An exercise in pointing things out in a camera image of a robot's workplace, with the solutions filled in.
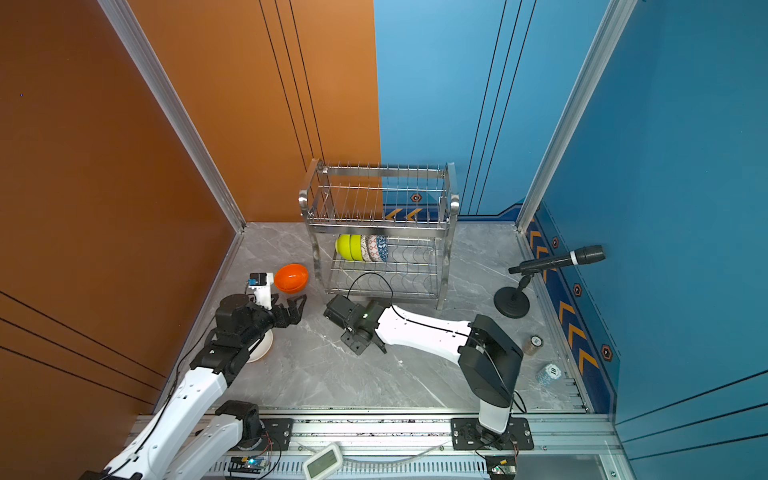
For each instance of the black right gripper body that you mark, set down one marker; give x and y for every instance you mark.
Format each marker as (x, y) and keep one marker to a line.
(350, 340)

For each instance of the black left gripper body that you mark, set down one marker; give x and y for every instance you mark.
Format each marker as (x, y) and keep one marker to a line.
(283, 321)

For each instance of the lime green bowl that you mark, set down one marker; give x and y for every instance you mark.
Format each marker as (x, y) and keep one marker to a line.
(356, 247)
(343, 248)

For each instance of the white maroon patterned bowl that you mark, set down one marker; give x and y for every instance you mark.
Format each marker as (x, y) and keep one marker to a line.
(365, 249)

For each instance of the blue triangle patterned bowl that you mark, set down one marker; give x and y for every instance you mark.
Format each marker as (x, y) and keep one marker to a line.
(378, 248)

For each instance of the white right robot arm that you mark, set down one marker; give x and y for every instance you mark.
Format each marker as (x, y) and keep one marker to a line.
(488, 358)

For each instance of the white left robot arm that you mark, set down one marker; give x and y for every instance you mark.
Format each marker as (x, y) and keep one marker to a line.
(180, 396)

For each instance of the stainless steel dish rack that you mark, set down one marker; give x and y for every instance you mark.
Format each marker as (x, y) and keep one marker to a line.
(415, 207)

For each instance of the orange plastic bowl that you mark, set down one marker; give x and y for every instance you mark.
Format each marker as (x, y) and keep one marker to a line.
(292, 279)

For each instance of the white bowl orange outside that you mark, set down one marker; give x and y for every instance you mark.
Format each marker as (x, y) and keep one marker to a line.
(261, 347)

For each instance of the white handheld timer device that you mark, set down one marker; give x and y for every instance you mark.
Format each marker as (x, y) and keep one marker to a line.
(323, 463)

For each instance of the green circuit board left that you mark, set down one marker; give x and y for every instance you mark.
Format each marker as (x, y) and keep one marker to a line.
(248, 465)

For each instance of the black microphone on stand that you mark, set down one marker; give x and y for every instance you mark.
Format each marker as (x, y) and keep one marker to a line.
(512, 302)

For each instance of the brown poker chip stack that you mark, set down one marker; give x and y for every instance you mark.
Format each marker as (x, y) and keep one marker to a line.
(532, 345)

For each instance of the blue poker chip stack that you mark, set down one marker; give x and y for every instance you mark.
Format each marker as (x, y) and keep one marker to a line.
(548, 374)

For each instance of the circuit board right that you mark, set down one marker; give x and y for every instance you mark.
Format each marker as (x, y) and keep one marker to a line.
(501, 467)

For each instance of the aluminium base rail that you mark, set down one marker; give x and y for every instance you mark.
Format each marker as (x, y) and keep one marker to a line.
(392, 432)

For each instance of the aluminium corner post left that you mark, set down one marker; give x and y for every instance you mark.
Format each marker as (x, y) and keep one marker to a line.
(126, 25)

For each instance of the aluminium corner post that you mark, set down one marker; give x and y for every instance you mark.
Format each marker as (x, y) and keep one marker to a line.
(606, 39)
(126, 25)

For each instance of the aluminium corner post right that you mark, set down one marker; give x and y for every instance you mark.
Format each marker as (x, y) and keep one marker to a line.
(606, 39)

